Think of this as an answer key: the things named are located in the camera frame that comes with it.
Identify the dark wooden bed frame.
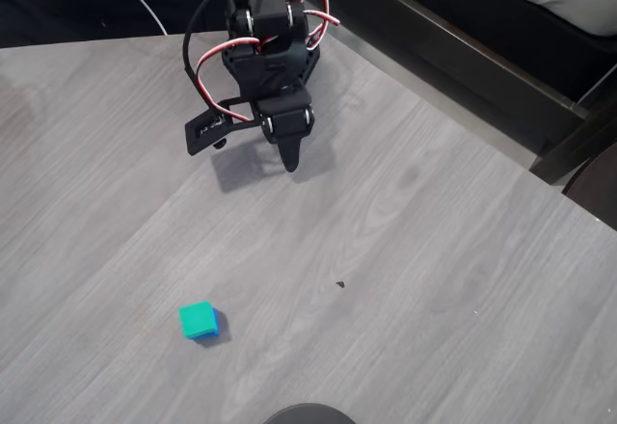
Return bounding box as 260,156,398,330
317,0,617,187

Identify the black camera cable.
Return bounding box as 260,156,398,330
181,0,247,107

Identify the red white gripper servo cable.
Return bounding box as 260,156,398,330
195,36,264,124

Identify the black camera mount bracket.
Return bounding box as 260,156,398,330
182,98,264,156

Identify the thin white cable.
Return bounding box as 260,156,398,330
117,0,226,36

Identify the black fabric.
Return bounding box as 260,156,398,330
0,0,228,50

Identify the dark round seat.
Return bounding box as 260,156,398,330
561,144,617,232

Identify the blue cube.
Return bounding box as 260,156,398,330
190,306,221,343

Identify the green cube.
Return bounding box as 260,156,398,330
177,301,217,339

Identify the dark round object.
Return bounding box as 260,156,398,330
263,403,358,424

